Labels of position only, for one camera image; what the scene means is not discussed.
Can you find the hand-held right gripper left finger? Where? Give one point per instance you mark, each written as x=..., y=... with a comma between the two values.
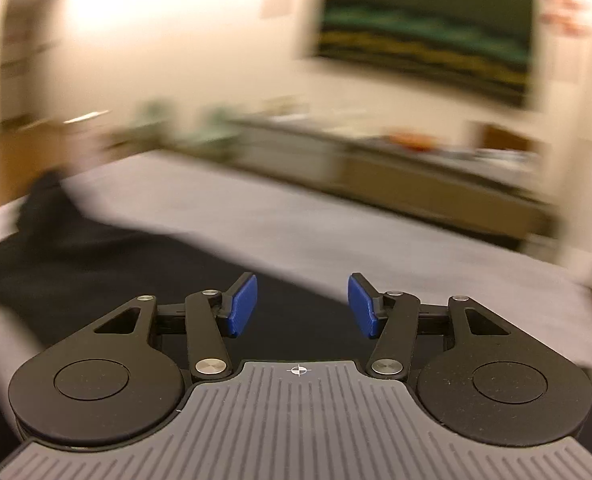
x=243, y=305

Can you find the dark wall hanging yellow motifs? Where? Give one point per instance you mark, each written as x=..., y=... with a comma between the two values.
x=426, y=25

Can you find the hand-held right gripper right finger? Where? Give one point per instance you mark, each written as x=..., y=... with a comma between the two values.
x=361, y=305

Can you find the grey and brown sideboard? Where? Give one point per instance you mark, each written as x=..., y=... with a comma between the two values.
x=401, y=185

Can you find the black garment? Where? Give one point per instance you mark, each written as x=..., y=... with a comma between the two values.
x=100, y=270

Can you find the wooden framed board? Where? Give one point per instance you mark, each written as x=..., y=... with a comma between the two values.
x=506, y=137

